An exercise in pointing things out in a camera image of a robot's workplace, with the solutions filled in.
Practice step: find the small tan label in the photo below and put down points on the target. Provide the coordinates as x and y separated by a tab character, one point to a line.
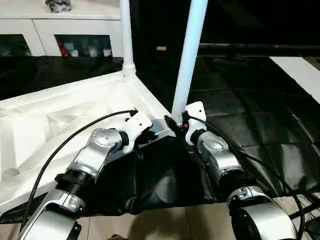
161	48

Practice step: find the white board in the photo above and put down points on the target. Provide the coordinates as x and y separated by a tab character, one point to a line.
300	72

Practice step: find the red item in cabinet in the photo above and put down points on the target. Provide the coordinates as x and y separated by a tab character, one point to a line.
64	50

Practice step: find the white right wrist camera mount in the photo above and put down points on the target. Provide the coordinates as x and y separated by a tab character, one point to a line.
197	111

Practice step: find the black bundle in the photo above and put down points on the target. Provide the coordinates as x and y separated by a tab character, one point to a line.
58	5

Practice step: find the black table mat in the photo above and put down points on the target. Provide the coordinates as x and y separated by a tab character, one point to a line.
250	112

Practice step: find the white plastic table leg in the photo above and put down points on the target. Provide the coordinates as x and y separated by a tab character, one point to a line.
190	50
126	37

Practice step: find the white jar in cabinet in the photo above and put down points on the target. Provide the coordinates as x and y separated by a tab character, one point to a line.
107	52

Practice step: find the white glass-door cabinet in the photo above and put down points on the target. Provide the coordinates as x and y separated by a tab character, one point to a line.
50	25

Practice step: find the white plastic table top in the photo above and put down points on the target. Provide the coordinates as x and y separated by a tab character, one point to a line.
50	120

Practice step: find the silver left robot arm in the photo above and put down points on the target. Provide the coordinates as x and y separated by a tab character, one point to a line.
100	150

